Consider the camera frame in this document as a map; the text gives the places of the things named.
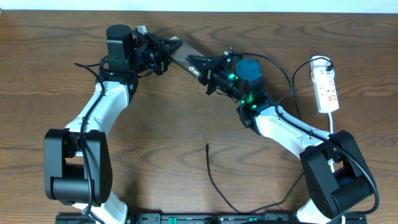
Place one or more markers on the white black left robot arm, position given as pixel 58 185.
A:
pixel 77 164

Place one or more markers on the white USB charger adapter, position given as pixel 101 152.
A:
pixel 321 66

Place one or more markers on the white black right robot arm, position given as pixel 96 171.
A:
pixel 340 184

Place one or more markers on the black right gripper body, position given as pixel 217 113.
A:
pixel 217 77

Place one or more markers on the Galaxy S25 Ultra smartphone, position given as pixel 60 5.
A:
pixel 180 57

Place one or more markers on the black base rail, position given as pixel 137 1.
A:
pixel 156 218

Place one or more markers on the white power strip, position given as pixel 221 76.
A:
pixel 325 90

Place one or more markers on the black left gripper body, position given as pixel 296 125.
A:
pixel 154 55

